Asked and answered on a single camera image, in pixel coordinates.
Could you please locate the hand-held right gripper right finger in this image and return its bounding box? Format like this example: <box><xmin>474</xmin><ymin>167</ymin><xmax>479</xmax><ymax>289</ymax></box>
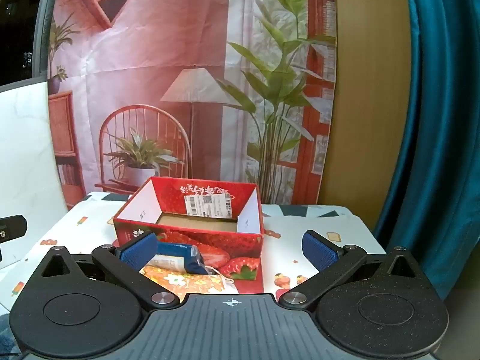
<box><xmin>279</xmin><ymin>229</ymin><xmax>426</xmax><ymax>312</ymax></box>

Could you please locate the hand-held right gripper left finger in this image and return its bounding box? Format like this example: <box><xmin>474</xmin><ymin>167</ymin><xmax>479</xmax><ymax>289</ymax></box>
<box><xmin>39</xmin><ymin>231</ymin><xmax>181</xmax><ymax>313</ymax></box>

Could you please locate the blue plastic packet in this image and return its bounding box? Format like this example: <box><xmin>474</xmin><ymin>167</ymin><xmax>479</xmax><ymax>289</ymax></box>
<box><xmin>152</xmin><ymin>243</ymin><xmax>211</xmax><ymax>275</ymax></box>

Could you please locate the red strawberry print cardboard box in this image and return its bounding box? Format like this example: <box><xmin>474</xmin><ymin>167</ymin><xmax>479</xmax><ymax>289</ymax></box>
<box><xmin>112</xmin><ymin>175</ymin><xmax>264</xmax><ymax>283</ymax></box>

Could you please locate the white printed tablecloth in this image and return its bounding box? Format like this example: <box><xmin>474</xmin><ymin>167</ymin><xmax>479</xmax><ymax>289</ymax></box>
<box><xmin>0</xmin><ymin>191</ymin><xmax>389</xmax><ymax>308</ymax></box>

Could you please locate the yellow floral pouch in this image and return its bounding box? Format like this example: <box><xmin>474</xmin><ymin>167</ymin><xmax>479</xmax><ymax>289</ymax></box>
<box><xmin>140</xmin><ymin>264</ymin><xmax>237</xmax><ymax>294</ymax></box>

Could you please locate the white marble pattern board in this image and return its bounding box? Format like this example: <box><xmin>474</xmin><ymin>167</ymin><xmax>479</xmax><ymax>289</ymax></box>
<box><xmin>0</xmin><ymin>79</ymin><xmax>70</xmax><ymax>271</ymax></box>

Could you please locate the wooden panel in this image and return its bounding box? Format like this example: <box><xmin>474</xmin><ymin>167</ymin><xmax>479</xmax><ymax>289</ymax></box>
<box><xmin>317</xmin><ymin>0</ymin><xmax>421</xmax><ymax>229</ymax></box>

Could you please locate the teal curtain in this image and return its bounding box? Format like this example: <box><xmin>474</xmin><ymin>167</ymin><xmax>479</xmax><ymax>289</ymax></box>
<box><xmin>375</xmin><ymin>0</ymin><xmax>480</xmax><ymax>301</ymax></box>

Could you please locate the dark window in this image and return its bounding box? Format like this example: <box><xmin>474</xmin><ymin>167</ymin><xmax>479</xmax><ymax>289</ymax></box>
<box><xmin>0</xmin><ymin>0</ymin><xmax>51</xmax><ymax>87</ymax></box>

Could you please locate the printed room scene backdrop cloth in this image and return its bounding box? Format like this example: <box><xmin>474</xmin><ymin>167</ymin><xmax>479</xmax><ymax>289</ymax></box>
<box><xmin>47</xmin><ymin>0</ymin><xmax>337</xmax><ymax>211</ymax></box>

